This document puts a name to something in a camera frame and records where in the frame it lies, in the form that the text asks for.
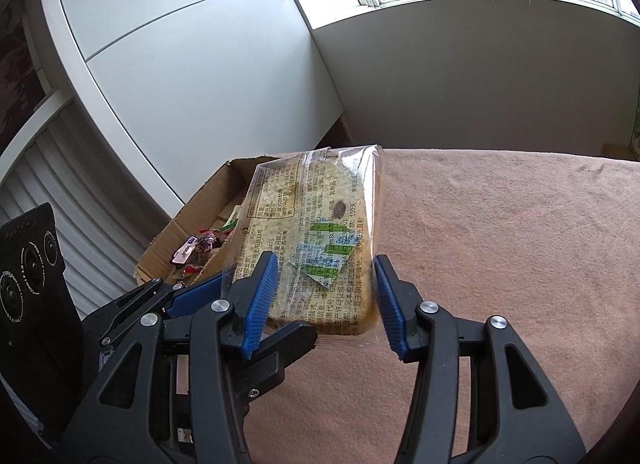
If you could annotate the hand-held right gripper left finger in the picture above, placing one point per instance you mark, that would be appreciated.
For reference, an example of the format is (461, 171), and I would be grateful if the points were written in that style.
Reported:
(257, 304)

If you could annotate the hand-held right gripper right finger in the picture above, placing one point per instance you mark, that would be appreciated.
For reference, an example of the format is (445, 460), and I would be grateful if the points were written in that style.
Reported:
(389, 309)

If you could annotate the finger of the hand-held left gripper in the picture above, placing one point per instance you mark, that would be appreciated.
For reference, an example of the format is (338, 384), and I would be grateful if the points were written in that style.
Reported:
(287, 344)
(192, 294)

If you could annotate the brown cardboard box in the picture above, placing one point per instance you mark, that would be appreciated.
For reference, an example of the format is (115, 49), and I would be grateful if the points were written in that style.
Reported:
(190, 224)

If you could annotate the pink white candy wrapper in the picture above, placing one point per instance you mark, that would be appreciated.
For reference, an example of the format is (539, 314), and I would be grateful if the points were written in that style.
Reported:
(184, 250)

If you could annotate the pink beige blanket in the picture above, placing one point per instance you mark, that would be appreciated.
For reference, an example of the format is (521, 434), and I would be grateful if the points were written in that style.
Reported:
(500, 244)

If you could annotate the white slatted shutter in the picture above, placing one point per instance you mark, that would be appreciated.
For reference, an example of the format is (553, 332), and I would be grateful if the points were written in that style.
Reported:
(75, 183)

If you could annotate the white cabinet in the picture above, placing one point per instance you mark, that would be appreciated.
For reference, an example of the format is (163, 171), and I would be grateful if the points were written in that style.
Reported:
(210, 83)

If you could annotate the dark framed picture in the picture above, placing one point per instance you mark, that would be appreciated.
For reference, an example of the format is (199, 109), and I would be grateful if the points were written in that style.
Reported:
(17, 73)

